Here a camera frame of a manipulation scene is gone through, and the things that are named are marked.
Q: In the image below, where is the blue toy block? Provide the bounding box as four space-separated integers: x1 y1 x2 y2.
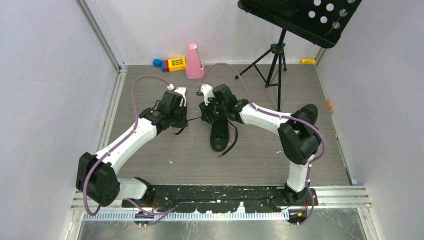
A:
152 58 162 68

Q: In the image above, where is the black music stand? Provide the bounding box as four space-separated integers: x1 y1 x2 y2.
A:
237 0 362 111

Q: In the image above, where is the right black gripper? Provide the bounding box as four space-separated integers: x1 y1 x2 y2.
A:
199 95 227 125

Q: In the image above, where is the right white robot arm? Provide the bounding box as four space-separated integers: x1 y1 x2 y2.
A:
197 84 322 205

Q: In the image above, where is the pink metronome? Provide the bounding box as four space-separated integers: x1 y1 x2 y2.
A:
185 43 205 80

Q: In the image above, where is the black canvas shoe with laces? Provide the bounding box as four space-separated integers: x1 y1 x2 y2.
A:
186 109 239 157

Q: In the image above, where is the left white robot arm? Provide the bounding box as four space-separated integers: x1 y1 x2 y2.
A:
75 87 187 207

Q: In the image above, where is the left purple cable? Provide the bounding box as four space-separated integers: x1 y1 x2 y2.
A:
82 75 178 227

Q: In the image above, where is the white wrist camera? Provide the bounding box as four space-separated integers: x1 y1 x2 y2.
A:
196 84 215 106
167 83 187 107

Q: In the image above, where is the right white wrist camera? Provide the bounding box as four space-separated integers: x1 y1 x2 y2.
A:
196 84 215 106

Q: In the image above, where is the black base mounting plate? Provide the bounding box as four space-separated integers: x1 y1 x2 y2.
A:
122 185 318 214

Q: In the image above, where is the yellow toy block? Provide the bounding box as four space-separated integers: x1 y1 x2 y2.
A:
160 57 186 72

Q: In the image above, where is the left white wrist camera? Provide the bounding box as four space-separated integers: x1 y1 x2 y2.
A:
167 83 187 107

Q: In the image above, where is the yellow corner piece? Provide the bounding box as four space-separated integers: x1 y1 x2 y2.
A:
300 58 316 65

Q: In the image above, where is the small orange block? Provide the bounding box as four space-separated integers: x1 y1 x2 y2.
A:
325 99 334 115

